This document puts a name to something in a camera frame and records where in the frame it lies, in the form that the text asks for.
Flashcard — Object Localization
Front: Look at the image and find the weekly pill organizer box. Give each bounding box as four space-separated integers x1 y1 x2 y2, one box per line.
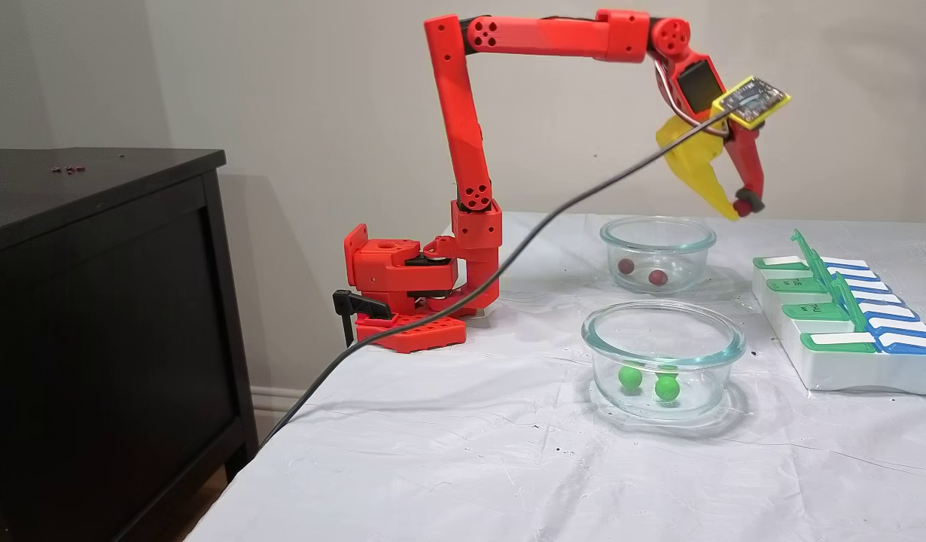
752 230 926 396

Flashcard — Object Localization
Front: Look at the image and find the clear glass bowl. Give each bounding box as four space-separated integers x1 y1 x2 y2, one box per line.
581 301 747 420
600 216 717 294

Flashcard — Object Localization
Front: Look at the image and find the white tablecloth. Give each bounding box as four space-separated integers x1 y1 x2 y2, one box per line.
184 212 926 542

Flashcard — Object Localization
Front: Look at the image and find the black table clamp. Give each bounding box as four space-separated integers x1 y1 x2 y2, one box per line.
333 290 392 347

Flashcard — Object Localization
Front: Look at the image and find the black wooden cabinet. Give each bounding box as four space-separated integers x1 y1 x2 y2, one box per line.
0 148 259 542

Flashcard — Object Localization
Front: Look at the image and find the white and red servo wire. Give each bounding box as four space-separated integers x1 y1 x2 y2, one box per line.
653 60 731 138

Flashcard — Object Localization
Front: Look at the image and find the black camera cable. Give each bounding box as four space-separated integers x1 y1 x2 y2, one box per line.
260 109 731 446

